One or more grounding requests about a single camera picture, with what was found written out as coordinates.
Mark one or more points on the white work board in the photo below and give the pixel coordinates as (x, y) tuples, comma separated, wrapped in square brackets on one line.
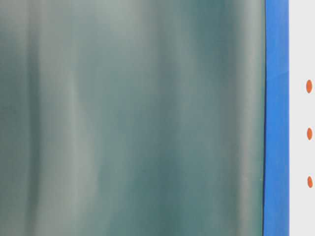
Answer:
[(302, 117)]

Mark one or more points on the blue table cloth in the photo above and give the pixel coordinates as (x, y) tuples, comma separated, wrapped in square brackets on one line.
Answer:
[(276, 162)]

